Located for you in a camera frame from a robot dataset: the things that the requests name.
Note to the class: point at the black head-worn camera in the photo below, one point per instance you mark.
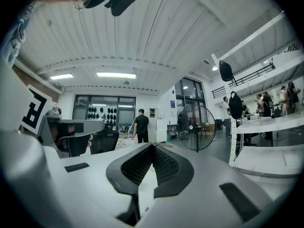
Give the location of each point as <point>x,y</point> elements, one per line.
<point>123,0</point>

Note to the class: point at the ceiling light panel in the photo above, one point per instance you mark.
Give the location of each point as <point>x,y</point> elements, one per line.
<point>116,75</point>
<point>61,76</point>

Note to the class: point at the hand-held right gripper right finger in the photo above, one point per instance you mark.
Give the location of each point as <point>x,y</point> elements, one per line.
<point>202,174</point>

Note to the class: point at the person's left hand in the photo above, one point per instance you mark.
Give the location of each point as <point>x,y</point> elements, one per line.
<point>90,141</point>

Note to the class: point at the white shelving unit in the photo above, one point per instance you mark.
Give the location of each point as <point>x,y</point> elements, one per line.
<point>261,160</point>

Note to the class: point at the white cabinet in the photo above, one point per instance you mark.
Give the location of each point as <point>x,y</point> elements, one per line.
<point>154,125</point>

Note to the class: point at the black office chair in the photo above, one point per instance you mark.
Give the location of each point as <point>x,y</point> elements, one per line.
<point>105,139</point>

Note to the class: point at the person's light blue shirt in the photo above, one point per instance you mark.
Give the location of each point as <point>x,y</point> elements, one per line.
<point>14,41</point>

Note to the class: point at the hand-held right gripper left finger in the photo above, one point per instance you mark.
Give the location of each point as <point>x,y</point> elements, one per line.
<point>95,186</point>

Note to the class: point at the black floor fan stand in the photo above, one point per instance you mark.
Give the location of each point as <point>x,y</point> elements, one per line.
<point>197,127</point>

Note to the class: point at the black hanging bag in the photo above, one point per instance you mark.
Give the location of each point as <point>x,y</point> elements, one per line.
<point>225,70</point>
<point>235,106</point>

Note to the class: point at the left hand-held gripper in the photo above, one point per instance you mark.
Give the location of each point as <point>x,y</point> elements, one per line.
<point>21,103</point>

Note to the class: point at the black mezzanine railing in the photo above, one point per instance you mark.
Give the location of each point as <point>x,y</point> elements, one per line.
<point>249,76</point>

